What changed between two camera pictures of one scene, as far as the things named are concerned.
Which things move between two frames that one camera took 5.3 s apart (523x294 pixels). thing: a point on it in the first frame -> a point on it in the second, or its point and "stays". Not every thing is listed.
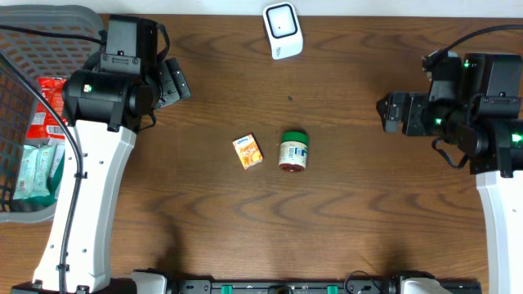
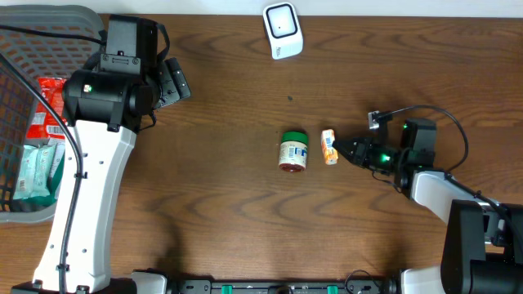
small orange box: [248, 150] -> [330, 155]
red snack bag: [45, 122] stays
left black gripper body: [175, 86] stays
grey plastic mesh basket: [36, 41] stays
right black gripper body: [417, 105] -> [378, 157]
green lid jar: [292, 155] stays
